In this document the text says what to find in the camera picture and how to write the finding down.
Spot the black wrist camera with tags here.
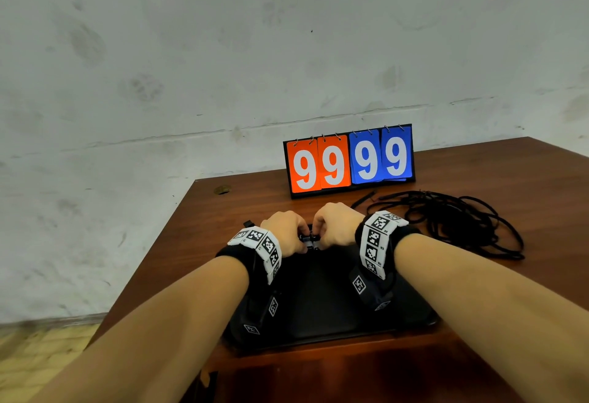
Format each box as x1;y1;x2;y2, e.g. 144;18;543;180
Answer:
230;278;282;339
348;266;399;312

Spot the black tangled cable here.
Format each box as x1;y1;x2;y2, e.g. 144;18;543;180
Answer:
351;190;525;261

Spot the person's right hand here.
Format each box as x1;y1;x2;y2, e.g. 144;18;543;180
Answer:
312;202;366;251

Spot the orange number card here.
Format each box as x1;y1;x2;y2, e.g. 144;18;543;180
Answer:
317;135;352;189
286;139;322;194

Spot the person's right forearm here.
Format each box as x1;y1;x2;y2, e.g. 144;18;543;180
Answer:
393;233;589;403

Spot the black wristband with marker tags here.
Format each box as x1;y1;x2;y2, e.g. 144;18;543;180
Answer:
355;211;422;280
215;226;283;286

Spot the person's left hand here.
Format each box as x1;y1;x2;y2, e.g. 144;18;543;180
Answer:
260;210;310;259

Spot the black zip case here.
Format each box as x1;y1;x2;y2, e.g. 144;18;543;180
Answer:
221;221;439;355

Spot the blue number card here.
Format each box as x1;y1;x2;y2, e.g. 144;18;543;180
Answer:
381;126;411;181
349;130;384;185

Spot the person's left forearm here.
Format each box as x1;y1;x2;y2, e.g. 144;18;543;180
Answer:
28;255;250;403

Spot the black flip scoreboard stand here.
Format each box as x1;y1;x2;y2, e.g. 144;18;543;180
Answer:
283;124;416;199

